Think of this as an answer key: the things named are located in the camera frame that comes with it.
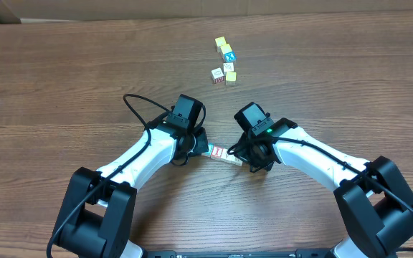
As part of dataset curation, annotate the plain wooden picture block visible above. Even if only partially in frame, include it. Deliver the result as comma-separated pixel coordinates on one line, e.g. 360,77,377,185
223,62,234,74

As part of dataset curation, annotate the wooden block red letter Y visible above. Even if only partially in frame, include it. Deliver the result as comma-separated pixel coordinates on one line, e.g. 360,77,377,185
202,143,214,158

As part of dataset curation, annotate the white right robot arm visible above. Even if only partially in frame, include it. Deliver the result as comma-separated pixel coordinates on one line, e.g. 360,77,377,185
227,102,413,257

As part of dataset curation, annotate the wooden block red apple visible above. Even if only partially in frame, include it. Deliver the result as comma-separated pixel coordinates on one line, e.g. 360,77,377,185
221,150,236,164

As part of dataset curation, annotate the far yellow wooden block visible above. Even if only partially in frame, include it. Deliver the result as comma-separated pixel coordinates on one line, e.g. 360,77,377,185
214,37,227,52

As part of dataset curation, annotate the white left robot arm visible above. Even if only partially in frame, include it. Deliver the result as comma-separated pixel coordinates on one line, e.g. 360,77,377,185
46,95,209,258

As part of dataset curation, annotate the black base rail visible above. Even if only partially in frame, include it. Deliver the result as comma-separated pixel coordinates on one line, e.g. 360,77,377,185
143,248,334,258

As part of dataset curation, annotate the wooden block red letter M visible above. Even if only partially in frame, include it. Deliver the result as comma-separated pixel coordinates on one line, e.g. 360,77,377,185
211,67,225,84

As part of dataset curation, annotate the wooden block red letter I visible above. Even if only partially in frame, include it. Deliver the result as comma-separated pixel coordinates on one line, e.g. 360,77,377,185
210,145,224,160

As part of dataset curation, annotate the wooden block yellow top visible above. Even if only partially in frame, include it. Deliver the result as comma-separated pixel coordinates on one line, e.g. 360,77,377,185
225,71,237,86

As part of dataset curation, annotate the wooden block blue X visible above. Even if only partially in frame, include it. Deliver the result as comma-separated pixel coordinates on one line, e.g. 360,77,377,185
220,44,237,62

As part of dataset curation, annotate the wooden block green side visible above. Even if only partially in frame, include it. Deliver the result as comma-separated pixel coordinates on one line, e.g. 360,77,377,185
231,158,242,166

